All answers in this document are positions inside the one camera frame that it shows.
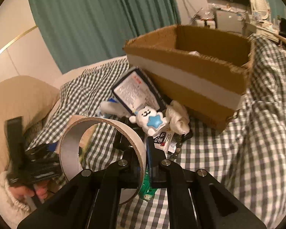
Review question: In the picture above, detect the white tape roll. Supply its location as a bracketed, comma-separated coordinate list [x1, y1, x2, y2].
[57, 117, 147, 205]

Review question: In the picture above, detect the white tissue bag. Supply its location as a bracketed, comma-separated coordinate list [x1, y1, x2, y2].
[165, 100, 190, 135]

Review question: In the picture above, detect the person's left hand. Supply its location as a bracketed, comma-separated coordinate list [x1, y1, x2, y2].
[9, 180, 49, 202]

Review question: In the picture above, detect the green foil packet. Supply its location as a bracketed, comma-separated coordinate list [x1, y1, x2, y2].
[138, 168, 157, 202]

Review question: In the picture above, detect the black white snack packet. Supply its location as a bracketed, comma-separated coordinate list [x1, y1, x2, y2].
[154, 128, 177, 154]

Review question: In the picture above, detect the white bear star toy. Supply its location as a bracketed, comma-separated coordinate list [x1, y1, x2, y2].
[129, 106, 169, 137]

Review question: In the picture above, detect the beige pillow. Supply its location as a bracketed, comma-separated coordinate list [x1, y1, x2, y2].
[0, 76, 59, 173]

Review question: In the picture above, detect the black framed label pack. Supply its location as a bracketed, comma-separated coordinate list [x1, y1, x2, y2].
[111, 67, 166, 115]

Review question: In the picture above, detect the green checkered bed cloth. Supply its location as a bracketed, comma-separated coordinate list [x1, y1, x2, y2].
[29, 34, 286, 228]

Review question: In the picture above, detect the brown cardboard box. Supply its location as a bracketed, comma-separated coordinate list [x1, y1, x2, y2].
[123, 25, 255, 131]

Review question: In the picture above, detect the green curtain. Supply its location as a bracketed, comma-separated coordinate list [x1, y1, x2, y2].
[29, 0, 181, 73]

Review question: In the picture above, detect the white suitcase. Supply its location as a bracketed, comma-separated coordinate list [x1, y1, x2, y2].
[195, 19, 216, 29]

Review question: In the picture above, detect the silver mini fridge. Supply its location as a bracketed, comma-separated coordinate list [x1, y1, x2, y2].
[215, 9, 243, 34]

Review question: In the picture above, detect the white dressing table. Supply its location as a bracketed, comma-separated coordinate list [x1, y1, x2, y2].
[243, 22, 280, 42]

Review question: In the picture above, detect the wooden chair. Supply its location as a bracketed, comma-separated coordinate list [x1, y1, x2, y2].
[273, 33, 286, 44]

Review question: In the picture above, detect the oval white mirror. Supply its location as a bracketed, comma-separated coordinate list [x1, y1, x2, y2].
[251, 0, 271, 20]

